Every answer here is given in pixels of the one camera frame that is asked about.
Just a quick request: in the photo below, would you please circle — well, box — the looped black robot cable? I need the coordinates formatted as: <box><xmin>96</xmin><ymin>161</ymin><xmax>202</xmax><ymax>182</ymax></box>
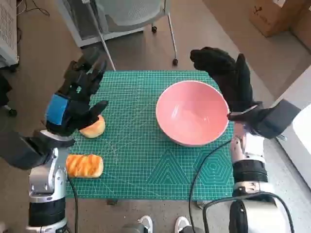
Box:
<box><xmin>203</xmin><ymin>191</ymin><xmax>297</xmax><ymax>233</ymax></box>

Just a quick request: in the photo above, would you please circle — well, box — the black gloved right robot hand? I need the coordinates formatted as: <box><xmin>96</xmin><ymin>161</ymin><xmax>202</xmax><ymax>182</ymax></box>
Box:
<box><xmin>190</xmin><ymin>47</ymin><xmax>255</xmax><ymax>114</ymax></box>

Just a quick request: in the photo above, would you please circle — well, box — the plain cardboard box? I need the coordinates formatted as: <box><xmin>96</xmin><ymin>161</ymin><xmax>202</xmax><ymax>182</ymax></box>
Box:
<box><xmin>289</xmin><ymin>17</ymin><xmax>311</xmax><ymax>53</ymax></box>

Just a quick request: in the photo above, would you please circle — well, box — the round bread bun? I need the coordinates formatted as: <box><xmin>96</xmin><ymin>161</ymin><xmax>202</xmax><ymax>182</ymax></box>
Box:
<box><xmin>79</xmin><ymin>114</ymin><xmax>106</xmax><ymax>139</ymax></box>

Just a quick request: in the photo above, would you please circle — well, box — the white desk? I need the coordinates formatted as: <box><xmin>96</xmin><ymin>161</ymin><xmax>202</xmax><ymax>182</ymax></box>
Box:
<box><xmin>276</xmin><ymin>70</ymin><xmax>311</xmax><ymax>191</ymax></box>

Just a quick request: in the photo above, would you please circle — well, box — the white left robot foot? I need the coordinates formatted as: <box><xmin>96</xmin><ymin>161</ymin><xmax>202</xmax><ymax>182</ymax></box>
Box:
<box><xmin>137</xmin><ymin>215</ymin><xmax>154</xmax><ymax>233</ymax></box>

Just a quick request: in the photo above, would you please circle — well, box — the grey right robot leg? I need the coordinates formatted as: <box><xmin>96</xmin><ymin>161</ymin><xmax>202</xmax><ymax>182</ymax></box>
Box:
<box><xmin>179</xmin><ymin>225</ymin><xmax>202</xmax><ymax>233</ymax></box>

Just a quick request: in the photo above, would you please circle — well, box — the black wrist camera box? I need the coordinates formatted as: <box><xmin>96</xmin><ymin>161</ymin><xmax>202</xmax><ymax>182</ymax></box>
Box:
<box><xmin>252</xmin><ymin>99</ymin><xmax>302</xmax><ymax>140</ymax></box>
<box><xmin>0</xmin><ymin>132</ymin><xmax>75</xmax><ymax>170</ymax></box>

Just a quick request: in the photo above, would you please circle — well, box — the pink bowl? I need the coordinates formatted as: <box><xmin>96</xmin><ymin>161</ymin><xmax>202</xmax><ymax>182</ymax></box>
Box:
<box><xmin>155</xmin><ymin>80</ymin><xmax>230</xmax><ymax>147</ymax></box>

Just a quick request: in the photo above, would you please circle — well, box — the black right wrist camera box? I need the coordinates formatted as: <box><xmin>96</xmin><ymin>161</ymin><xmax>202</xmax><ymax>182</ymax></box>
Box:
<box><xmin>252</xmin><ymin>99</ymin><xmax>302</xmax><ymax>140</ymax></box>

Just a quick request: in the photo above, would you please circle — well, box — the grey mesh chair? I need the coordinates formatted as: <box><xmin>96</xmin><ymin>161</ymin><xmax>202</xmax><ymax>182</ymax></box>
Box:
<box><xmin>81</xmin><ymin>0</ymin><xmax>180</xmax><ymax>71</ymax></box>

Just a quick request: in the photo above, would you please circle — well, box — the long black robot cable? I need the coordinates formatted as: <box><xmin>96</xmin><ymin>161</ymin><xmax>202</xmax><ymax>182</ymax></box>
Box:
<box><xmin>188</xmin><ymin>140</ymin><xmax>231</xmax><ymax>233</ymax></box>

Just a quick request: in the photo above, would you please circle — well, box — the white robot foot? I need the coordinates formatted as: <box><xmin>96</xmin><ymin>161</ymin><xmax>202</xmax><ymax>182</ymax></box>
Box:
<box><xmin>137</xmin><ymin>215</ymin><xmax>154</xmax><ymax>233</ymax></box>
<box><xmin>174</xmin><ymin>216</ymin><xmax>190</xmax><ymax>233</ymax></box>

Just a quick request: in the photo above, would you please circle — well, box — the striped rectangular bread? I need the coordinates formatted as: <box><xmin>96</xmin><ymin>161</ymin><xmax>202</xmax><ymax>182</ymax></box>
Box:
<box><xmin>66</xmin><ymin>154</ymin><xmax>104</xmax><ymax>179</ymax></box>

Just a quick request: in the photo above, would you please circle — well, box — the white right robot foot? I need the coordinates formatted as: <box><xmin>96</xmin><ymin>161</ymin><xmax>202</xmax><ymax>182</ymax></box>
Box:
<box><xmin>174</xmin><ymin>216</ymin><xmax>190</xmax><ymax>233</ymax></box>

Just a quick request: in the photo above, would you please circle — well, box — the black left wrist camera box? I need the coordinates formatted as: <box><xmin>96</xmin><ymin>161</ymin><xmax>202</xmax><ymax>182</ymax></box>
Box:
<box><xmin>0</xmin><ymin>132</ymin><xmax>75</xmax><ymax>170</ymax></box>

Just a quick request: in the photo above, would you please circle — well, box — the grey left robot leg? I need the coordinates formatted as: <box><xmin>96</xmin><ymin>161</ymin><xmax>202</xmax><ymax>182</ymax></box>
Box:
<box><xmin>120</xmin><ymin>223</ymin><xmax>146</xmax><ymax>233</ymax></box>

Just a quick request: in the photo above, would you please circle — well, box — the white perforated cabinet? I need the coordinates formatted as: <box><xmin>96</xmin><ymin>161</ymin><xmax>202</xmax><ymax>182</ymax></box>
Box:
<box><xmin>0</xmin><ymin>0</ymin><xmax>20</xmax><ymax>67</ymax></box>

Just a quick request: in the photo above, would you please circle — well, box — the grey robot leg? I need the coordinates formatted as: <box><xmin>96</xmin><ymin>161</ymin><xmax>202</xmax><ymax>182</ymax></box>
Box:
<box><xmin>179</xmin><ymin>225</ymin><xmax>202</xmax><ymax>233</ymax></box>
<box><xmin>120</xmin><ymin>223</ymin><xmax>146</xmax><ymax>233</ymax></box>

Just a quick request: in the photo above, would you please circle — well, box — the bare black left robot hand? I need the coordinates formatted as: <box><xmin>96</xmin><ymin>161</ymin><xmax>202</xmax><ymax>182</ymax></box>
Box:
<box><xmin>45</xmin><ymin>47</ymin><xmax>109</xmax><ymax>136</ymax></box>

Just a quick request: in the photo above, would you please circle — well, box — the large cardboard box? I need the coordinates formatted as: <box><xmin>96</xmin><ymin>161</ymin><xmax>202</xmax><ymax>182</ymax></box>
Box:
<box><xmin>249</xmin><ymin>0</ymin><xmax>311</xmax><ymax>37</ymax></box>

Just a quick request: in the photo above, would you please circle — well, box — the green cutting mat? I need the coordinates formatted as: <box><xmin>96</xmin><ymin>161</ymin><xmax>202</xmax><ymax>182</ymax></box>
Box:
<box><xmin>64</xmin><ymin>70</ymin><xmax>235</xmax><ymax>201</ymax></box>

